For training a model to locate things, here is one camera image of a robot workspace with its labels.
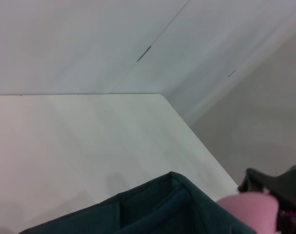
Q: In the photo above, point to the pink peach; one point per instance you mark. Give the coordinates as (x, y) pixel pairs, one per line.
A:
(250, 212)

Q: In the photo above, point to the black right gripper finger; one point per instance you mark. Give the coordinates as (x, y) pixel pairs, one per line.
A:
(284, 185)
(291, 219)

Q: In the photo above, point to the dark teal insulated lunch bag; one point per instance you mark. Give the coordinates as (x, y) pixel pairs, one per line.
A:
(162, 207)

